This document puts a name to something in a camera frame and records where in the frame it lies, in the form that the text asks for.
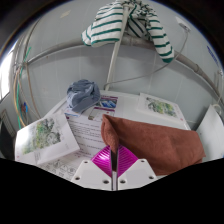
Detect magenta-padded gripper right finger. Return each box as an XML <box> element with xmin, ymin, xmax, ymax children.
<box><xmin>114</xmin><ymin>144</ymin><xmax>158</xmax><ymax>192</ymax></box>

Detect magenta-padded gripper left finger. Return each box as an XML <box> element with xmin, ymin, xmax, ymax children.
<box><xmin>70</xmin><ymin>144</ymin><xmax>114</xmax><ymax>192</ymax></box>

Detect brown towel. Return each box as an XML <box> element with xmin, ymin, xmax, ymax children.
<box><xmin>100</xmin><ymin>114</ymin><xmax>207</xmax><ymax>177</ymax></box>

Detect white form sheet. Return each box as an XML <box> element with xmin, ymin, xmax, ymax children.
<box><xmin>41</xmin><ymin>155</ymin><xmax>83</xmax><ymax>183</ymax></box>

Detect white text document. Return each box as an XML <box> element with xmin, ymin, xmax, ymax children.
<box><xmin>66</xmin><ymin>116</ymin><xmax>109</xmax><ymax>158</ymax></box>

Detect large green picture sheet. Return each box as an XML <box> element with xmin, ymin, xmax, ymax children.
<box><xmin>14</xmin><ymin>112</ymin><xmax>81</xmax><ymax>166</ymax></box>

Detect small green picture sheet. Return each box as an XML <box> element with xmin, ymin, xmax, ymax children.
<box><xmin>135</xmin><ymin>92</ymin><xmax>185</xmax><ymax>123</ymax></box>

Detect colourful printed leaflet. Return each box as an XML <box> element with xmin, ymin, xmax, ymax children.
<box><xmin>88</xmin><ymin>95</ymin><xmax>119</xmax><ymax>121</ymax></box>

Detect blue-grey crumpled cloth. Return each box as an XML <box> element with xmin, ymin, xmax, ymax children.
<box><xmin>66</xmin><ymin>79</ymin><xmax>101</xmax><ymax>114</ymax></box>

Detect bright window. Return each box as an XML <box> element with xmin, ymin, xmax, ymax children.
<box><xmin>0</xmin><ymin>49</ymin><xmax>16</xmax><ymax>101</ymax></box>

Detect green striped white garment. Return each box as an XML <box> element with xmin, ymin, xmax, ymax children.
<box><xmin>81</xmin><ymin>0</ymin><xmax>175</xmax><ymax>64</ymax></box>

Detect white power cable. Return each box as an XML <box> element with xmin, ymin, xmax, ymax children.
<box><xmin>103</xmin><ymin>30</ymin><xmax>190</xmax><ymax>88</ymax></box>

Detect bundle of coloured wires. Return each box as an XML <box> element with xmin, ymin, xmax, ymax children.
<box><xmin>11</xmin><ymin>46</ymin><xmax>34</xmax><ymax>129</ymax></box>

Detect white upright hose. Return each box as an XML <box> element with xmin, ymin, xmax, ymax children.
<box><xmin>105</xmin><ymin>6</ymin><xmax>129</xmax><ymax>92</ymax></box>

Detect grey wall pipe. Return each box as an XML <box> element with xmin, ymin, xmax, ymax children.
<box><xmin>26</xmin><ymin>34</ymin><xmax>224</xmax><ymax>101</ymax></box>

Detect blue wall sign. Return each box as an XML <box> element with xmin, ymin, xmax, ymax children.
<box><xmin>206</xmin><ymin>44</ymin><xmax>221</xmax><ymax>68</ymax></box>

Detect white wall socket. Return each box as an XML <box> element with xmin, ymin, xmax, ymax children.
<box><xmin>175</xmin><ymin>16</ymin><xmax>192</xmax><ymax>33</ymax></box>

